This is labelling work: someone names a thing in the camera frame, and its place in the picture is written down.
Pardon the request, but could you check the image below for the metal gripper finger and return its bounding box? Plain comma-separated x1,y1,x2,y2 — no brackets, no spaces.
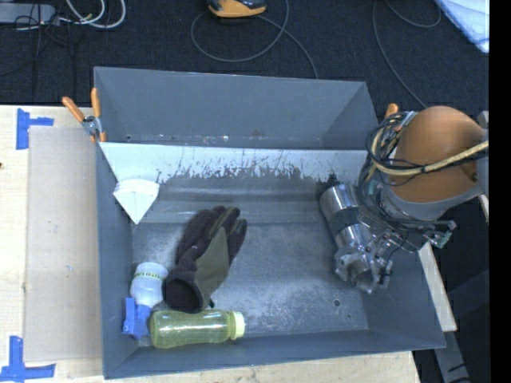
356,253,394,295
334,250,362,283

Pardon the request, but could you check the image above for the grey metal bin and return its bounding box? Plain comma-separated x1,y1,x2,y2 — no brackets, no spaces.
92,65,448,380

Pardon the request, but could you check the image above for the dark brown and green glove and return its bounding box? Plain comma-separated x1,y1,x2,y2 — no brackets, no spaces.
161,205,249,314

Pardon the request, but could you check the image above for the yellow clear plastic bottle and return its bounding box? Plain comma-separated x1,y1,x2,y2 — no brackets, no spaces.
148,309,248,350

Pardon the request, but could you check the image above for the white spray bottle blue trigger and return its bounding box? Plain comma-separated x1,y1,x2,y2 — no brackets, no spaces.
121,261,169,341

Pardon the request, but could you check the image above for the white folded paper piece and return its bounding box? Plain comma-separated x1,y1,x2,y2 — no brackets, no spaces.
113,179,161,226

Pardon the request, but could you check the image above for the pale flat board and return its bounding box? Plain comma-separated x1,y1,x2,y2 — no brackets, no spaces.
22,125,105,365

